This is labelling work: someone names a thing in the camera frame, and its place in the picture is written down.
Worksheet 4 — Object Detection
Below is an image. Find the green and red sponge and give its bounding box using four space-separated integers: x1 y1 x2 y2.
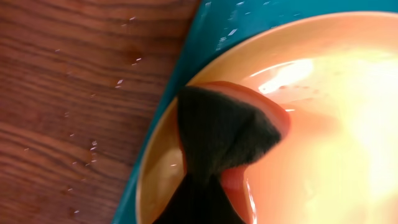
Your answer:
176 81 292 224

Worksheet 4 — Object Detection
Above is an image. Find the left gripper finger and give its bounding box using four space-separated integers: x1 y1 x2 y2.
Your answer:
153 174 245 224

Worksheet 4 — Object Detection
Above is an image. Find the green rimmed plate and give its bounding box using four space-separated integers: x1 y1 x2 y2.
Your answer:
136 12 397 223

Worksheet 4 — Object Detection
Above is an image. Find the teal plastic serving tray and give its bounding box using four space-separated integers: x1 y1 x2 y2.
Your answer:
112 0 397 224

